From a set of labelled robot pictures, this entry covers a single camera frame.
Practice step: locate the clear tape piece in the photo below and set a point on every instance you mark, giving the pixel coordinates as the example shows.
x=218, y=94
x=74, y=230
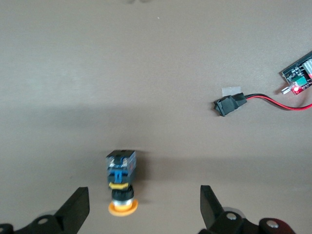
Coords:
x=230, y=89

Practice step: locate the yellow push button switch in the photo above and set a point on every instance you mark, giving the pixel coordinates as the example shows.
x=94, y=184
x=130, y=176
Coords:
x=120, y=168

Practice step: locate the small black sensor circuit board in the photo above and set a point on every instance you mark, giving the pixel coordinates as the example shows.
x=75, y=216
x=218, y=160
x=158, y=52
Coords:
x=296, y=73

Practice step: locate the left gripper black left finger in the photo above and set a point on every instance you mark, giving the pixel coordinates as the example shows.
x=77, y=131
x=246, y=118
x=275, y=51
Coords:
x=73, y=212

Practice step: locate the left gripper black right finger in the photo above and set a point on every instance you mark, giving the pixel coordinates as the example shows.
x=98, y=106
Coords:
x=214, y=219

